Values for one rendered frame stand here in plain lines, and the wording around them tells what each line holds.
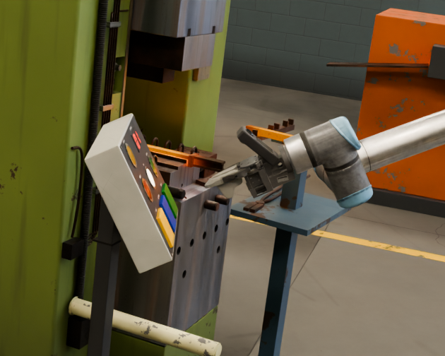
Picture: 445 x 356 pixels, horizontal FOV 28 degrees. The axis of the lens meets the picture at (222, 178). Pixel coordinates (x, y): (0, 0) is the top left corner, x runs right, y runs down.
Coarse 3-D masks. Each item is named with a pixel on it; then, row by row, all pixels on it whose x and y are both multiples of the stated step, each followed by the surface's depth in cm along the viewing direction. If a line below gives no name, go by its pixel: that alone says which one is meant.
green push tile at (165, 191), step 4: (164, 184) 217; (164, 188) 214; (164, 192) 211; (168, 192) 216; (168, 196) 214; (168, 200) 212; (172, 200) 218; (168, 204) 212; (172, 204) 215; (172, 208) 213; (176, 208) 218; (172, 212) 213; (176, 212) 216; (176, 216) 213
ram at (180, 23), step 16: (144, 0) 238; (160, 0) 236; (176, 0) 234; (192, 0) 239; (208, 0) 249; (224, 0) 258; (144, 16) 239; (160, 16) 237; (176, 16) 235; (192, 16) 241; (208, 16) 251; (224, 16) 261; (160, 32) 237; (176, 32) 236; (192, 32) 244; (208, 32) 253
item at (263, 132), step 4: (248, 128) 295; (252, 128) 294; (256, 128) 294; (260, 128) 294; (260, 132) 293; (264, 132) 292; (268, 132) 291; (272, 132) 290; (276, 132) 291; (280, 132) 292; (264, 136) 292; (268, 136) 291; (272, 136) 291; (276, 136) 290; (280, 136) 289; (284, 136) 288; (288, 136) 288; (280, 140) 289
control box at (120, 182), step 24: (120, 120) 213; (96, 144) 196; (120, 144) 187; (144, 144) 215; (96, 168) 186; (120, 168) 186; (144, 168) 202; (120, 192) 187; (144, 192) 191; (120, 216) 188; (144, 216) 189; (144, 240) 190; (144, 264) 191
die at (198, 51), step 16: (144, 32) 245; (144, 48) 246; (160, 48) 244; (176, 48) 242; (192, 48) 246; (208, 48) 256; (160, 64) 245; (176, 64) 243; (192, 64) 248; (208, 64) 258
